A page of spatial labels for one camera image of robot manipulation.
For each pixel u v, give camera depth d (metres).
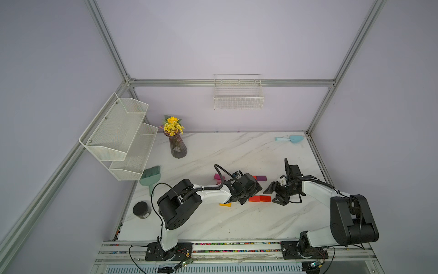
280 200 0.80
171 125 0.88
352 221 0.44
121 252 0.75
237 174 0.84
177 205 0.48
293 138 1.18
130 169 0.77
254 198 0.88
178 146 1.00
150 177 0.98
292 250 0.73
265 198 0.88
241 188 0.69
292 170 0.75
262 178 0.96
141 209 0.81
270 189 0.82
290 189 0.69
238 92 0.94
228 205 0.87
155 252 0.73
